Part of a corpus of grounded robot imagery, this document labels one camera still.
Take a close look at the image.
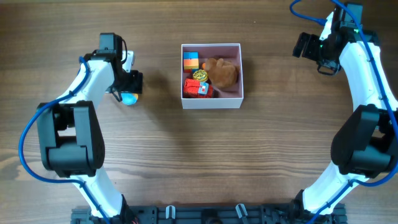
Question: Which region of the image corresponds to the colourful puzzle cube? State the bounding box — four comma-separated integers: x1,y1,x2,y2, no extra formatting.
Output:
183,52,200,73

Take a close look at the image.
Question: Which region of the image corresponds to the blue duck toy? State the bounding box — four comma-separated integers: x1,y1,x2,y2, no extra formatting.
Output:
121,93,139,106

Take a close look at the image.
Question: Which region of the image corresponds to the yellow round toy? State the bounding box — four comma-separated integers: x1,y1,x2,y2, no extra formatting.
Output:
192,69,208,82

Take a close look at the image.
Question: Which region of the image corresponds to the red toy truck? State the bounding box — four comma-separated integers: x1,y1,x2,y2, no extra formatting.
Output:
183,78,214,98

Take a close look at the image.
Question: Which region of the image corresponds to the white box with pink interior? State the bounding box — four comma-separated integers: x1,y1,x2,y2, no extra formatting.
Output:
180,44,244,109

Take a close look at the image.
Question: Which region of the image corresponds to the brown plush toy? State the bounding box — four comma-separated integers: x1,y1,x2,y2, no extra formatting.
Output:
203,58,240,89

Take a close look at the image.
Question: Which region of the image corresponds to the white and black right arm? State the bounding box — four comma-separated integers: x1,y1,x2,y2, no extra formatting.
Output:
287,1,397,223

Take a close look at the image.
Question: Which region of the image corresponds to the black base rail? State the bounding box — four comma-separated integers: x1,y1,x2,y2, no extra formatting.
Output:
70,203,348,224

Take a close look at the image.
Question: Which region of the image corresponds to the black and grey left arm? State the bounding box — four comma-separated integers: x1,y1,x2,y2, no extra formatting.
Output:
33,33,143,223

